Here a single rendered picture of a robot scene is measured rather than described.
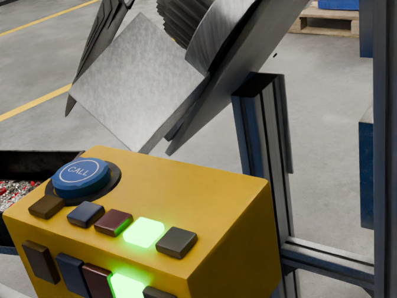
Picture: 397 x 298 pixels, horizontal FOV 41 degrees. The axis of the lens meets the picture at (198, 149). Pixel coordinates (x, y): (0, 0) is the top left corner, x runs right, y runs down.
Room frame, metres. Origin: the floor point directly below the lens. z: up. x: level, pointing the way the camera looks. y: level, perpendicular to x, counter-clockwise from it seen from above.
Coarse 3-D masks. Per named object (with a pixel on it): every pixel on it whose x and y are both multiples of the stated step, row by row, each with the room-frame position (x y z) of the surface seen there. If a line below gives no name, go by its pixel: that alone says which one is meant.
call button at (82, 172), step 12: (60, 168) 0.33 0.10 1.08; (72, 168) 0.33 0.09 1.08; (84, 168) 0.32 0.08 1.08; (96, 168) 0.32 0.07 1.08; (108, 168) 0.32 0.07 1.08; (60, 180) 0.31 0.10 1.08; (72, 180) 0.31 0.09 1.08; (84, 180) 0.31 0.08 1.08; (96, 180) 0.31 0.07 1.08; (108, 180) 0.32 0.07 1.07; (60, 192) 0.31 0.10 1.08; (72, 192) 0.30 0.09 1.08; (84, 192) 0.30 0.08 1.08
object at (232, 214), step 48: (48, 192) 0.32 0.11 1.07; (96, 192) 0.30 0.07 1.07; (144, 192) 0.29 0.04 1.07; (192, 192) 0.28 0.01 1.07; (240, 192) 0.27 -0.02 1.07; (48, 240) 0.27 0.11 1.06; (96, 240) 0.25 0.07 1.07; (240, 240) 0.25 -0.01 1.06; (48, 288) 0.29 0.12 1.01; (192, 288) 0.21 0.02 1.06; (240, 288) 0.24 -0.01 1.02
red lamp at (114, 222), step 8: (104, 216) 0.27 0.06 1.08; (112, 216) 0.27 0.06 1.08; (120, 216) 0.26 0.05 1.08; (128, 216) 0.26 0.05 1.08; (96, 224) 0.26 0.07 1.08; (104, 224) 0.26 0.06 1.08; (112, 224) 0.26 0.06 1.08; (120, 224) 0.26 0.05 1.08; (128, 224) 0.26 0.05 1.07; (104, 232) 0.26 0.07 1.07; (112, 232) 0.25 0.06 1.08; (120, 232) 0.25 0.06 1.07
